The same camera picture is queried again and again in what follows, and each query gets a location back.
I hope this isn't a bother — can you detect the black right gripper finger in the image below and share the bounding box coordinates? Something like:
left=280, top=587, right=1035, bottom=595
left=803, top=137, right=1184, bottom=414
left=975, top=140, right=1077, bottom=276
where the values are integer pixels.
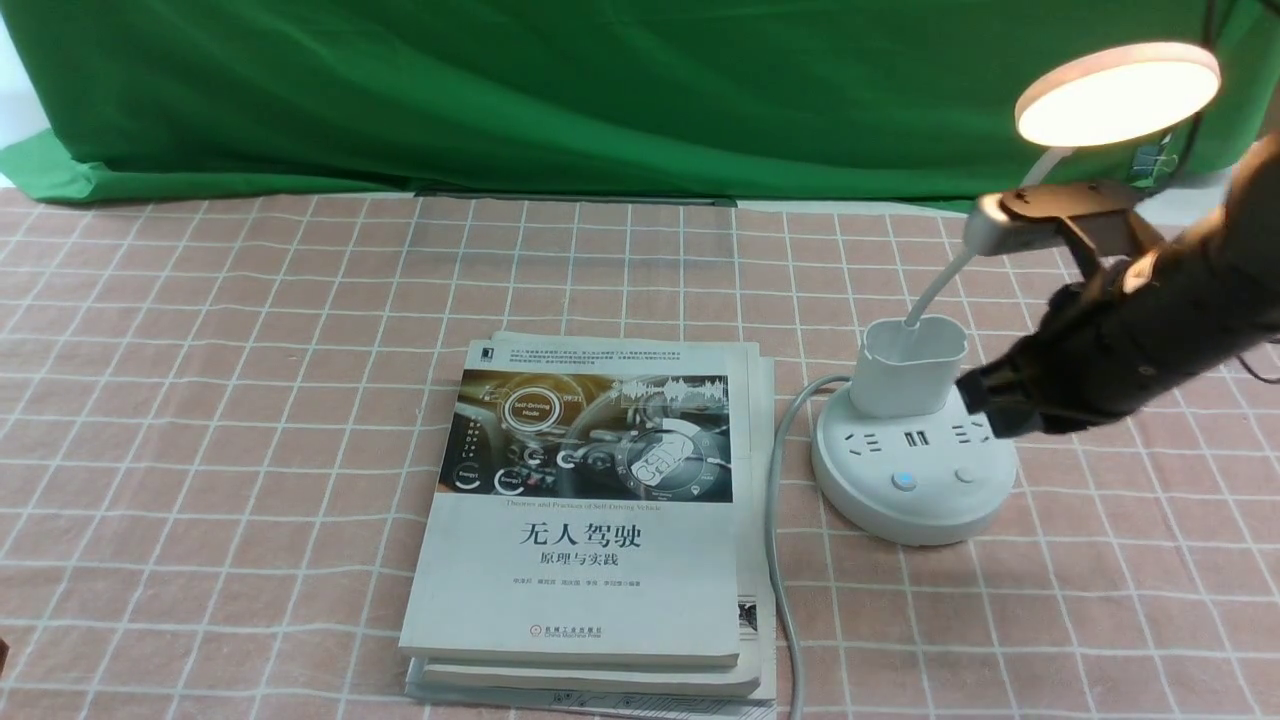
left=986, top=400, right=1041, bottom=439

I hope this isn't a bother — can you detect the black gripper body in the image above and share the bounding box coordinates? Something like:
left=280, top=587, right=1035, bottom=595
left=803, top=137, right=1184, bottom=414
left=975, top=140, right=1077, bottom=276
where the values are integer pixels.
left=989, top=284, right=1181, bottom=436

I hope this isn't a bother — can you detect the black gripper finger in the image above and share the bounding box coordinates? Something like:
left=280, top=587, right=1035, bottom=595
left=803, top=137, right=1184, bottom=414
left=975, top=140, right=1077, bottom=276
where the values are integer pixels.
left=956, top=366, right=1012, bottom=413

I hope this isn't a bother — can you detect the white round desk lamp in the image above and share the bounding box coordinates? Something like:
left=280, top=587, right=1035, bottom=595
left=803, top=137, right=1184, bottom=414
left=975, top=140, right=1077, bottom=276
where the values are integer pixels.
left=812, top=41, right=1222, bottom=546

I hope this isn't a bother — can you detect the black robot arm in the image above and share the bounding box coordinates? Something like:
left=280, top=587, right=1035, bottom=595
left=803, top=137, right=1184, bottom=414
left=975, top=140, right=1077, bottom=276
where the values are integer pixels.
left=956, top=135, right=1279, bottom=438

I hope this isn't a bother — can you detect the bottom white book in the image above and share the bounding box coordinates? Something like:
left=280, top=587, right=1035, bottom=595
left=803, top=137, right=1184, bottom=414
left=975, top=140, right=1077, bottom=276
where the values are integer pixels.
left=404, top=343, right=777, bottom=719

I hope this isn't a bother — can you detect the top self-driving textbook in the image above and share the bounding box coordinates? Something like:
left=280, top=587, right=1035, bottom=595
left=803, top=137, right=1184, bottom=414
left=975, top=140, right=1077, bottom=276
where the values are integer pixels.
left=398, top=340, right=762, bottom=669

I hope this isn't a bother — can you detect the pink checkered tablecloth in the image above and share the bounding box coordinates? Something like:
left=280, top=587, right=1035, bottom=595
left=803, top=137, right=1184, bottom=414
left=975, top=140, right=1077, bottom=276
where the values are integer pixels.
left=1, top=191, right=1277, bottom=719

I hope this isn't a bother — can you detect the green backdrop cloth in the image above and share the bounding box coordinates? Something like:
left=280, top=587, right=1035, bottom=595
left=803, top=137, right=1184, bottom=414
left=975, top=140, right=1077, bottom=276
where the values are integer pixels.
left=0, top=0, right=1280, bottom=209

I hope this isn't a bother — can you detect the white power cable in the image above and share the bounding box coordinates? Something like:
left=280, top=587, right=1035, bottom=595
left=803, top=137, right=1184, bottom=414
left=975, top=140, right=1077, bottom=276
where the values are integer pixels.
left=765, top=374, right=852, bottom=720

